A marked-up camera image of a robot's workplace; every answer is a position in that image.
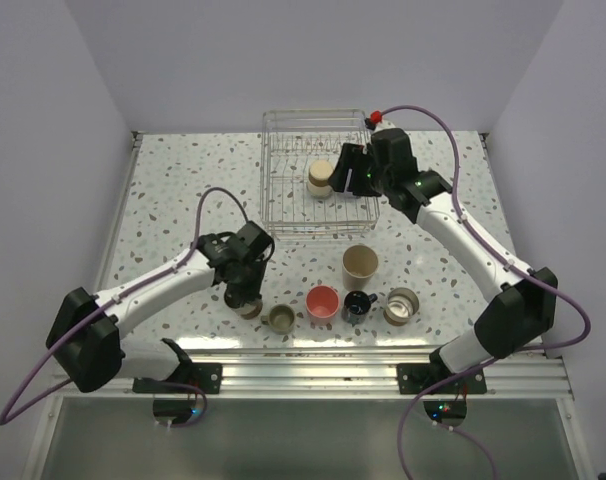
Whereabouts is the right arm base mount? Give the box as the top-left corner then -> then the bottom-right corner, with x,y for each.
396,363 -> 488,395

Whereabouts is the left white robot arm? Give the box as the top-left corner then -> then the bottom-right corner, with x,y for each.
46,221 -> 275,393

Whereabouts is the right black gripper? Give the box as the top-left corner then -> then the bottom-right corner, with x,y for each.
328,142 -> 393,198

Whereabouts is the coral pink cup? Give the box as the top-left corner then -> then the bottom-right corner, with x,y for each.
305,285 -> 340,325

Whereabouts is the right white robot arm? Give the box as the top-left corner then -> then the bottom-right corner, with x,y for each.
329,128 -> 558,393

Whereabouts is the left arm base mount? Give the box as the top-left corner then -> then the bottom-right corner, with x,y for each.
132,362 -> 223,395

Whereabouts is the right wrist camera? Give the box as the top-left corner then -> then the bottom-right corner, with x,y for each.
364,111 -> 396,133

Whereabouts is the black mug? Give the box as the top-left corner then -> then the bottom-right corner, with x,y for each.
341,291 -> 378,326

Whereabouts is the steel cup with brown band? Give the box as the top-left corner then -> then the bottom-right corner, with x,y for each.
307,159 -> 333,198

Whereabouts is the small olive mug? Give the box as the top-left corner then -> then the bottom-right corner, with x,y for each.
261,304 -> 296,335

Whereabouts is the tall beige cup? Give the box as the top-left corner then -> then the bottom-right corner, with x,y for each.
342,244 -> 379,291

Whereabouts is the wire dish rack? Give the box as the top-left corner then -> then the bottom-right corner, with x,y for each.
260,108 -> 379,240

